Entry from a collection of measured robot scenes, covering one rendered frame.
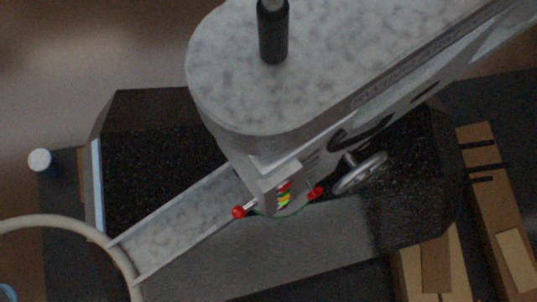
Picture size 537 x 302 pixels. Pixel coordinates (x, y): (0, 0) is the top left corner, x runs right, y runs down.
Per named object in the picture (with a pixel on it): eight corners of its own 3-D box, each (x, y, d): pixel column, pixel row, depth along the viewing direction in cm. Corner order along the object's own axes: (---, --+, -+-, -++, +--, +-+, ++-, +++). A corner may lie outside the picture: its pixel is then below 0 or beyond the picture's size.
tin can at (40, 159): (59, 178, 246) (48, 171, 233) (38, 176, 246) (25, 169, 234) (64, 157, 248) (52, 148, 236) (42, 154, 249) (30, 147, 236)
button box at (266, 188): (290, 188, 121) (294, 153, 93) (298, 198, 120) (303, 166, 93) (259, 209, 120) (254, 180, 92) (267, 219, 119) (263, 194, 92)
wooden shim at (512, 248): (493, 235, 227) (494, 235, 226) (514, 227, 228) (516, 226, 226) (518, 294, 221) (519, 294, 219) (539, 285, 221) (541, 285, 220)
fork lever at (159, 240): (330, 82, 145) (331, 75, 141) (375, 141, 141) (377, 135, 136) (104, 234, 138) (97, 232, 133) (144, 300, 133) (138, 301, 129)
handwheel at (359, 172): (359, 134, 135) (368, 113, 120) (384, 167, 133) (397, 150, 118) (308, 169, 133) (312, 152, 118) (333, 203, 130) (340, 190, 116)
